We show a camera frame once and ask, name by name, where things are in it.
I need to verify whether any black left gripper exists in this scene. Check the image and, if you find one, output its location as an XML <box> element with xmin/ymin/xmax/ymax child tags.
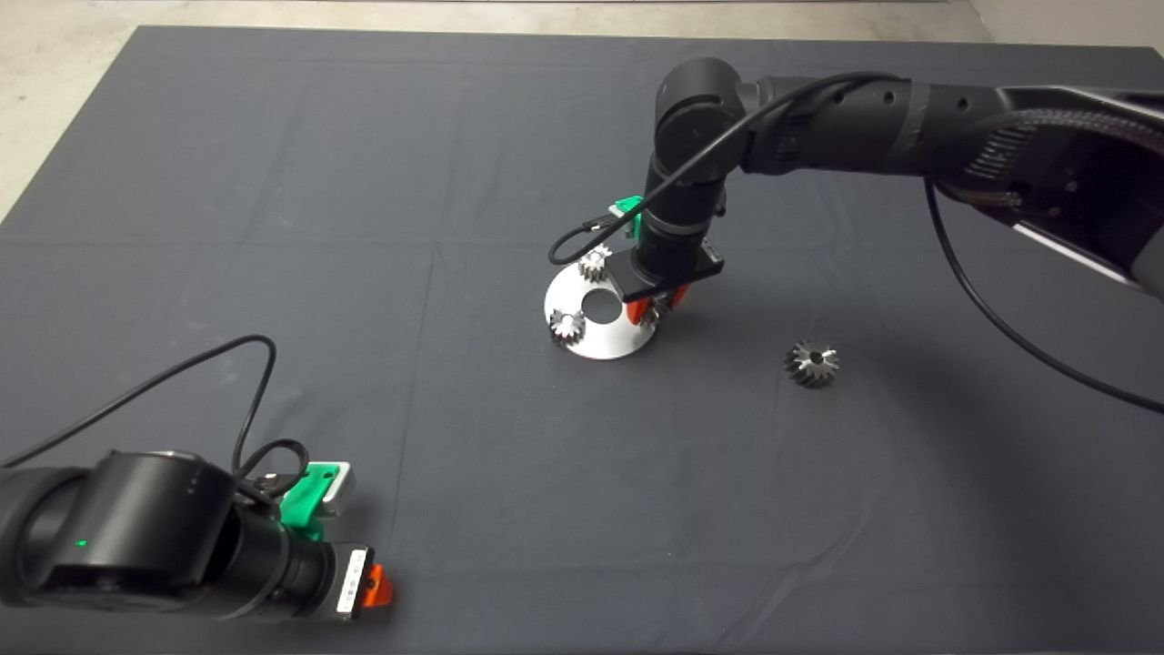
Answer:
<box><xmin>273</xmin><ymin>539</ymin><xmax>395</xmax><ymax>624</ymax></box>

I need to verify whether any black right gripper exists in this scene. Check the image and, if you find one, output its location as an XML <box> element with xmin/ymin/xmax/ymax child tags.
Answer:
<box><xmin>605</xmin><ymin>218</ymin><xmax>727</xmax><ymax>326</ymax></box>

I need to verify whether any large dark steel gear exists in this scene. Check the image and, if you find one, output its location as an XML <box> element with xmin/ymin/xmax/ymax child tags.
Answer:
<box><xmin>784</xmin><ymin>340</ymin><xmax>840</xmax><ymax>388</ymax></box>

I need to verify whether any round metal plate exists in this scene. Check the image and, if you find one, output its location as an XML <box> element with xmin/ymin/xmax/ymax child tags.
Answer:
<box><xmin>544</xmin><ymin>257</ymin><xmax>660</xmax><ymax>361</ymax></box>

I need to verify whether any dark grey table cloth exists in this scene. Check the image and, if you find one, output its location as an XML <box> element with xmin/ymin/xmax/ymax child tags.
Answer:
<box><xmin>0</xmin><ymin>25</ymin><xmax>1164</xmax><ymax>655</ymax></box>

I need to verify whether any left gripper's silver camera box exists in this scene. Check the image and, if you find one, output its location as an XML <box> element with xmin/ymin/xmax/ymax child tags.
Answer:
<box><xmin>318</xmin><ymin>462</ymin><xmax>354</xmax><ymax>515</ymax></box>

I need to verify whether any left gripper's green camera mount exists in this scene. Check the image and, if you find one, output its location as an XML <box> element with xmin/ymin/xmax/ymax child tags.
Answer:
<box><xmin>279</xmin><ymin>462</ymin><xmax>342</xmax><ymax>542</ymax></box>

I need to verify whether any right arm's black cable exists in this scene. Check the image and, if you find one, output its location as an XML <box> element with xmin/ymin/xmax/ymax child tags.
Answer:
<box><xmin>548</xmin><ymin>73</ymin><xmax>1164</xmax><ymax>415</ymax></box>

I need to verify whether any arm's black cable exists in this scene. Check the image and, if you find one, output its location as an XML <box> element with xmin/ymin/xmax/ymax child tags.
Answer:
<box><xmin>548</xmin><ymin>73</ymin><xmax>1164</xmax><ymax>415</ymax></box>
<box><xmin>0</xmin><ymin>335</ymin><xmax>310</xmax><ymax>501</ymax></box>

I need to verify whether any left arm's black cable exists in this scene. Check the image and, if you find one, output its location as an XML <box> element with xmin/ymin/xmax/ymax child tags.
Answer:
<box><xmin>0</xmin><ymin>335</ymin><xmax>310</xmax><ymax>501</ymax></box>

